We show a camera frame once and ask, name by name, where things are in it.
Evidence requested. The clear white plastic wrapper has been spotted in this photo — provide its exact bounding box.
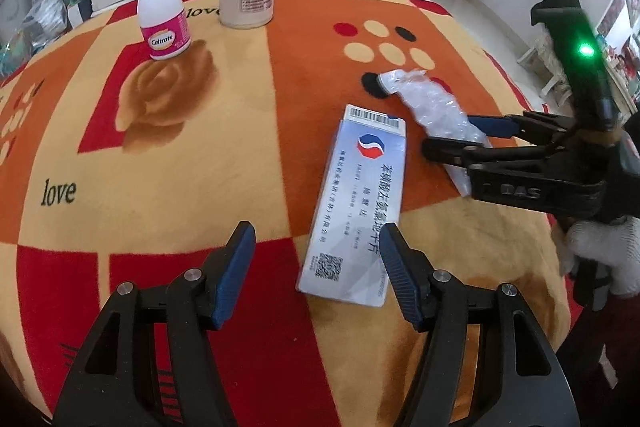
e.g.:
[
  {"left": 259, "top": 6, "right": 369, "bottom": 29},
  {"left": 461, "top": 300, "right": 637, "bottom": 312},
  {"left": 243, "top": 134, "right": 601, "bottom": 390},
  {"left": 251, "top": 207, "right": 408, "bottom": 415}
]
[{"left": 376, "top": 67, "right": 494, "bottom": 198}]

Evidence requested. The right white gloved hand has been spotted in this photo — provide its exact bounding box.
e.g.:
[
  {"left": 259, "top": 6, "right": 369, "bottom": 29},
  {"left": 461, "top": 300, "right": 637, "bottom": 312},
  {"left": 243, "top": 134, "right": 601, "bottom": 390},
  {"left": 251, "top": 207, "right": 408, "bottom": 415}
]
[{"left": 551, "top": 217, "right": 640, "bottom": 298}]

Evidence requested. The white chair with black jacket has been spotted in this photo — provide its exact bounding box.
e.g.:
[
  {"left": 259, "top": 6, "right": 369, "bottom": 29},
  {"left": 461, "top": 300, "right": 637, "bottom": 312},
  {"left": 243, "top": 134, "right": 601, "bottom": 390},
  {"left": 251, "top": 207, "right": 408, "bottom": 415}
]
[{"left": 518, "top": 0, "right": 582, "bottom": 106}]

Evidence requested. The white blue medicine box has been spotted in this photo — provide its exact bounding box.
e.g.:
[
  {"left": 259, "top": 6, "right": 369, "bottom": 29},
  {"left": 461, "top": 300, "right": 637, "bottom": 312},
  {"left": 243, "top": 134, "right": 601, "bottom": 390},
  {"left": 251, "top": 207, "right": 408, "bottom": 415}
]
[{"left": 297, "top": 104, "right": 407, "bottom": 308}]

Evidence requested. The white pink pill bottle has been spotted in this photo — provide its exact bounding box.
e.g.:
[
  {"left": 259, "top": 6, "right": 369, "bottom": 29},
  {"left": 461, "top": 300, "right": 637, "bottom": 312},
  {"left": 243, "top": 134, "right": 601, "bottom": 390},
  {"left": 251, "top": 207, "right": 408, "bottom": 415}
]
[{"left": 137, "top": 0, "right": 191, "bottom": 61}]

